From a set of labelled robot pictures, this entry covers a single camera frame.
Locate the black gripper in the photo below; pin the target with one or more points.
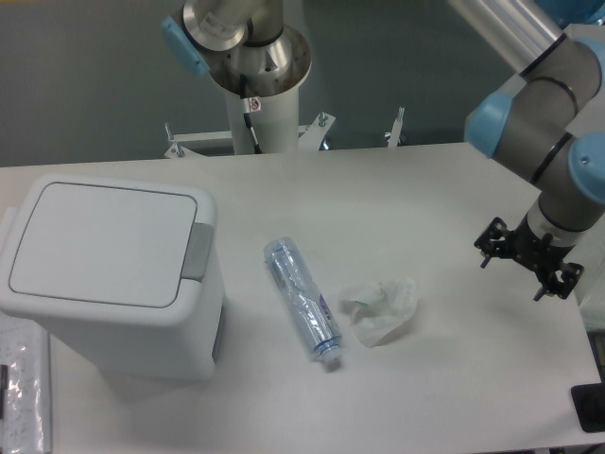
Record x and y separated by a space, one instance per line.
533 253

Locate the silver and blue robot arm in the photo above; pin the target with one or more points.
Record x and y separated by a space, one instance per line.
527 134

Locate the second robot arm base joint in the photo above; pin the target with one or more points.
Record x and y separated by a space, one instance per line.
245 46

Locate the white plastic trash can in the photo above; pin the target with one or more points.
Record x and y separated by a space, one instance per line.
178 341

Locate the white trash can lid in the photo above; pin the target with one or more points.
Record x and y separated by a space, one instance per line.
100 244

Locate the crumpled white plastic wrapper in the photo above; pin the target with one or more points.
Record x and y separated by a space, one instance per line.
380 312

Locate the black device at table edge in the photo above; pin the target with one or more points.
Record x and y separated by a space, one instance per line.
588 400

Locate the crushed clear plastic bottle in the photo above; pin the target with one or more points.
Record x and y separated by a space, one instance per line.
310 313

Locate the grey lid push button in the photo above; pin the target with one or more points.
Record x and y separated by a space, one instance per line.
197 252

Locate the paper sheet in plastic sleeve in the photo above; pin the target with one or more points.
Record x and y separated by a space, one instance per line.
26 405

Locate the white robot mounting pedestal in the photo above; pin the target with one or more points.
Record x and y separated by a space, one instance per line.
275 121

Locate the white pedestal base frame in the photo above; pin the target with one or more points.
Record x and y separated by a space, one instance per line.
252 137

